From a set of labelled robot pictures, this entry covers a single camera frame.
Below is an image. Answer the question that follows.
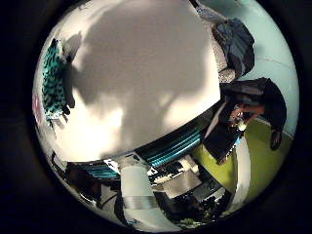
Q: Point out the teal spotted plush toy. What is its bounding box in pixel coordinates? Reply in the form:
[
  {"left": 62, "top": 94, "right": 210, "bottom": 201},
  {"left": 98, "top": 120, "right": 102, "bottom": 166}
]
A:
[{"left": 41, "top": 38, "right": 71, "bottom": 122}]

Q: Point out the white speckled chair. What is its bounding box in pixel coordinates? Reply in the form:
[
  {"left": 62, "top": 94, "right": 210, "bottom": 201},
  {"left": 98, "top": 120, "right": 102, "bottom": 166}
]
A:
[{"left": 194, "top": 3, "right": 237, "bottom": 84}]

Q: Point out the blue-grey jacket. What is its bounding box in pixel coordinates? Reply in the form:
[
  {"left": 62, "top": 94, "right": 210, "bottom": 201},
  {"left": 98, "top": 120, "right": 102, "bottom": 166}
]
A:
[{"left": 213, "top": 18, "right": 256, "bottom": 80}]

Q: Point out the grey equipment box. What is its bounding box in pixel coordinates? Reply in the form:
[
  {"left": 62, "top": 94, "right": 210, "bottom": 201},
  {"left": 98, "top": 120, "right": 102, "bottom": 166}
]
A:
[{"left": 151, "top": 161, "right": 229, "bottom": 211}]

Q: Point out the person in dark clothes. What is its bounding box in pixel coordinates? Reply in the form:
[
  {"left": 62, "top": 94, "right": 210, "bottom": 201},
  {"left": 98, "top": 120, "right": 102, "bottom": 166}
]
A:
[{"left": 223, "top": 77, "right": 289, "bottom": 151}]

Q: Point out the pink plush toy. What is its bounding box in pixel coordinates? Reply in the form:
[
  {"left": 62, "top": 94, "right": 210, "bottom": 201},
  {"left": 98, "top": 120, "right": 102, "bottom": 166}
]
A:
[{"left": 32, "top": 94, "right": 43, "bottom": 126}]

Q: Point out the white upright panel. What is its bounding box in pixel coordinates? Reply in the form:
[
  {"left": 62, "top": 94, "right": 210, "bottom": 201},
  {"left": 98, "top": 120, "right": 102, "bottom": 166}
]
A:
[{"left": 226, "top": 136, "right": 253, "bottom": 213}]

